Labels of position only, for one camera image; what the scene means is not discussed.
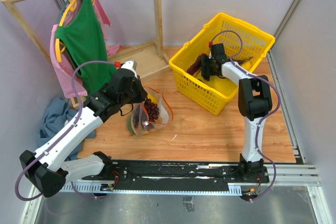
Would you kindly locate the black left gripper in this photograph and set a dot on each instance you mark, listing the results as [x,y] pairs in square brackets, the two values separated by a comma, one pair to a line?
[142,93]

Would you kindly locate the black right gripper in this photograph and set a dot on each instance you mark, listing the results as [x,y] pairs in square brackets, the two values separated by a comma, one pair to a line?
[205,62]

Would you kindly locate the dark purple grape bunch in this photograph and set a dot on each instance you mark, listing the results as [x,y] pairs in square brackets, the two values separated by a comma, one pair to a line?
[148,113]

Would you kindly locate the clear zip bag orange zipper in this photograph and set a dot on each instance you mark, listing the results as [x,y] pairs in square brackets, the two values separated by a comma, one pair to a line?
[166,114]

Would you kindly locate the watermelon slice toy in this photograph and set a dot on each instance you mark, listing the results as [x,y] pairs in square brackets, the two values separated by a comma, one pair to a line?
[133,124]

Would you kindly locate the yellow bell pepper toy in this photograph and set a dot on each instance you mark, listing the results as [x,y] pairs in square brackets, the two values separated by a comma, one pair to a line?
[153,98]

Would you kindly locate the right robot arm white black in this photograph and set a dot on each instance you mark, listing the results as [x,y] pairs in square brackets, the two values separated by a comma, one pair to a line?
[254,103]

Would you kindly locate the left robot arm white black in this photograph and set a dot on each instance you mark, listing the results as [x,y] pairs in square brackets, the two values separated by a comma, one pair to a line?
[47,168]

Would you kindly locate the green tank top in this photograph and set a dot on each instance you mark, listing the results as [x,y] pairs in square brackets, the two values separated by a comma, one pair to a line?
[84,42]

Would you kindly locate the wooden clothes rack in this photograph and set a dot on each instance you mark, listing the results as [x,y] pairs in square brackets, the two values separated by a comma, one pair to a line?
[150,54]

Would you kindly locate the yellow plastic basket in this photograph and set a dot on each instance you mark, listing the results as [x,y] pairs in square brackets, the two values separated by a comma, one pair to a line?
[242,42]

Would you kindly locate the pink garment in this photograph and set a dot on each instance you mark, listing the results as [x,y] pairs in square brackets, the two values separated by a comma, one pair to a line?
[64,69]

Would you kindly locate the yellow clothes hanger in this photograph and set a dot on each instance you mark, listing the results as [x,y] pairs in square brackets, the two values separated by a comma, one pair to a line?
[59,46]

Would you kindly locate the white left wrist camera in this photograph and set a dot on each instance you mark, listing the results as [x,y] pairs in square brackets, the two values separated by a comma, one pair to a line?
[130,65]

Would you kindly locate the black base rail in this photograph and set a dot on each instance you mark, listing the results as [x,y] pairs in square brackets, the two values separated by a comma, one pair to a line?
[159,177]

